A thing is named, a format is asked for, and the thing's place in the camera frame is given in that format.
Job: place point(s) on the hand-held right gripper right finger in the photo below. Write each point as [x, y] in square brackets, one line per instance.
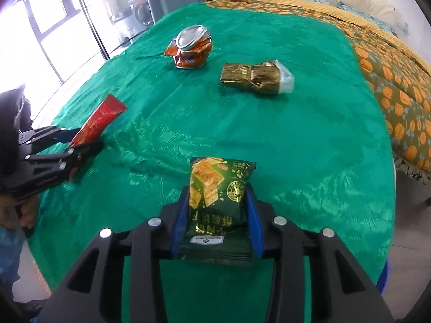
[255, 227]

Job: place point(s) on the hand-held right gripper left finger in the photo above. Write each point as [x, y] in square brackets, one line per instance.
[180, 223]

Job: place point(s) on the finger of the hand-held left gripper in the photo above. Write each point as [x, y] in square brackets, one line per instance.
[80, 153]
[50, 136]

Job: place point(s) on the red squeeze tube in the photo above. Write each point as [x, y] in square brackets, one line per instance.
[101, 117]

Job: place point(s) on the green biscuit packet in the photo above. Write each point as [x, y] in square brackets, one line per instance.
[215, 188]

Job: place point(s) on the person's left forearm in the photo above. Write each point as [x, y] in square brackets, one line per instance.
[10, 252]

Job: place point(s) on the person's left hand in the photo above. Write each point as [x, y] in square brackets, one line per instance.
[27, 212]

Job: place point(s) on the green tablecloth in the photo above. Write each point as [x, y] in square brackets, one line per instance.
[269, 141]

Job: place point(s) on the window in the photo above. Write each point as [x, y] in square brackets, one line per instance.
[50, 23]

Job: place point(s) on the gold foil wrapper packet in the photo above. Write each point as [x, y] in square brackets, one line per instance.
[252, 77]

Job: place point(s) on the crushed orange can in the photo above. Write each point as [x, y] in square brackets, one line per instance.
[190, 48]

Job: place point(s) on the orange patterned blanket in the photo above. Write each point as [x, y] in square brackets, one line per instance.
[397, 84]

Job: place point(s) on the blue patterned bed sheet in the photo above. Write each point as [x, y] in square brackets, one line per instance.
[357, 8]

